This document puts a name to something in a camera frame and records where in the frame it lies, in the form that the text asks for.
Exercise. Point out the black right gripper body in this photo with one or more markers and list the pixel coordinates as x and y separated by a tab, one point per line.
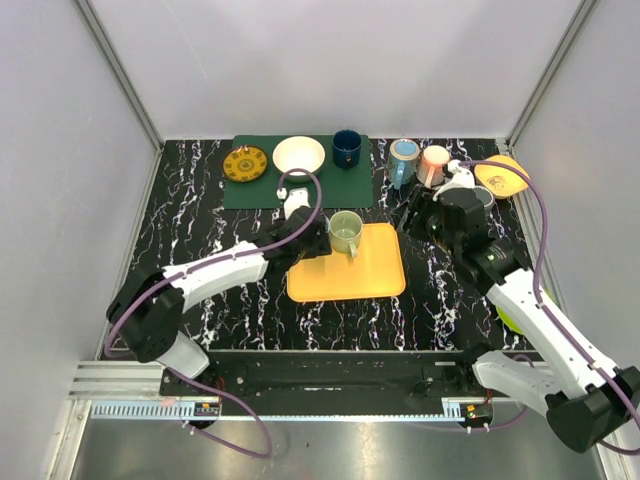
427	221

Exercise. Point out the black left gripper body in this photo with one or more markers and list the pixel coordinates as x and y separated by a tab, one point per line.
320	235

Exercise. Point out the light green mug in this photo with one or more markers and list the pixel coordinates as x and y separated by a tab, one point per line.
345	231

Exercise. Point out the dark teal mug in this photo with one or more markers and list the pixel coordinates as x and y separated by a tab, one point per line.
486	197

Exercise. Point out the pink mug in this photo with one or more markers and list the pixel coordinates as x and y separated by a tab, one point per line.
429	171

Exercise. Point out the orange and blue mug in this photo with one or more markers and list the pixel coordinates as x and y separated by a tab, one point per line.
401	162

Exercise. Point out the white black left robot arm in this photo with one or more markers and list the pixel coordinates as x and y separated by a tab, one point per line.
147	311

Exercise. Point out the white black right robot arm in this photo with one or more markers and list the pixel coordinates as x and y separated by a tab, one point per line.
583	394

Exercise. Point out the navy blue mug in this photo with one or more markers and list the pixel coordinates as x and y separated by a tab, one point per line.
346	148

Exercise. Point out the yellow square dish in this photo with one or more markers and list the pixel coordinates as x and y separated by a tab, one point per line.
501	182

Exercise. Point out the dark green placemat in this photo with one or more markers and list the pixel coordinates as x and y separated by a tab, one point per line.
341	188

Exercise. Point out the yellow serving tray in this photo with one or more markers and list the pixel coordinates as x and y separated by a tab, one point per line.
376	272

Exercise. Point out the white bowl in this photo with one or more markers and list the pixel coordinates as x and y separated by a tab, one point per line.
299	152

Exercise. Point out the yellow patterned plate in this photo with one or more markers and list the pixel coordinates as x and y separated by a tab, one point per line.
244	164

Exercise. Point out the lime green plate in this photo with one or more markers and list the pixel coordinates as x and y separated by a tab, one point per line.
507	317

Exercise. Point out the aluminium frame rail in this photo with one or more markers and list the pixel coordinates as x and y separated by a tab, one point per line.
116	380

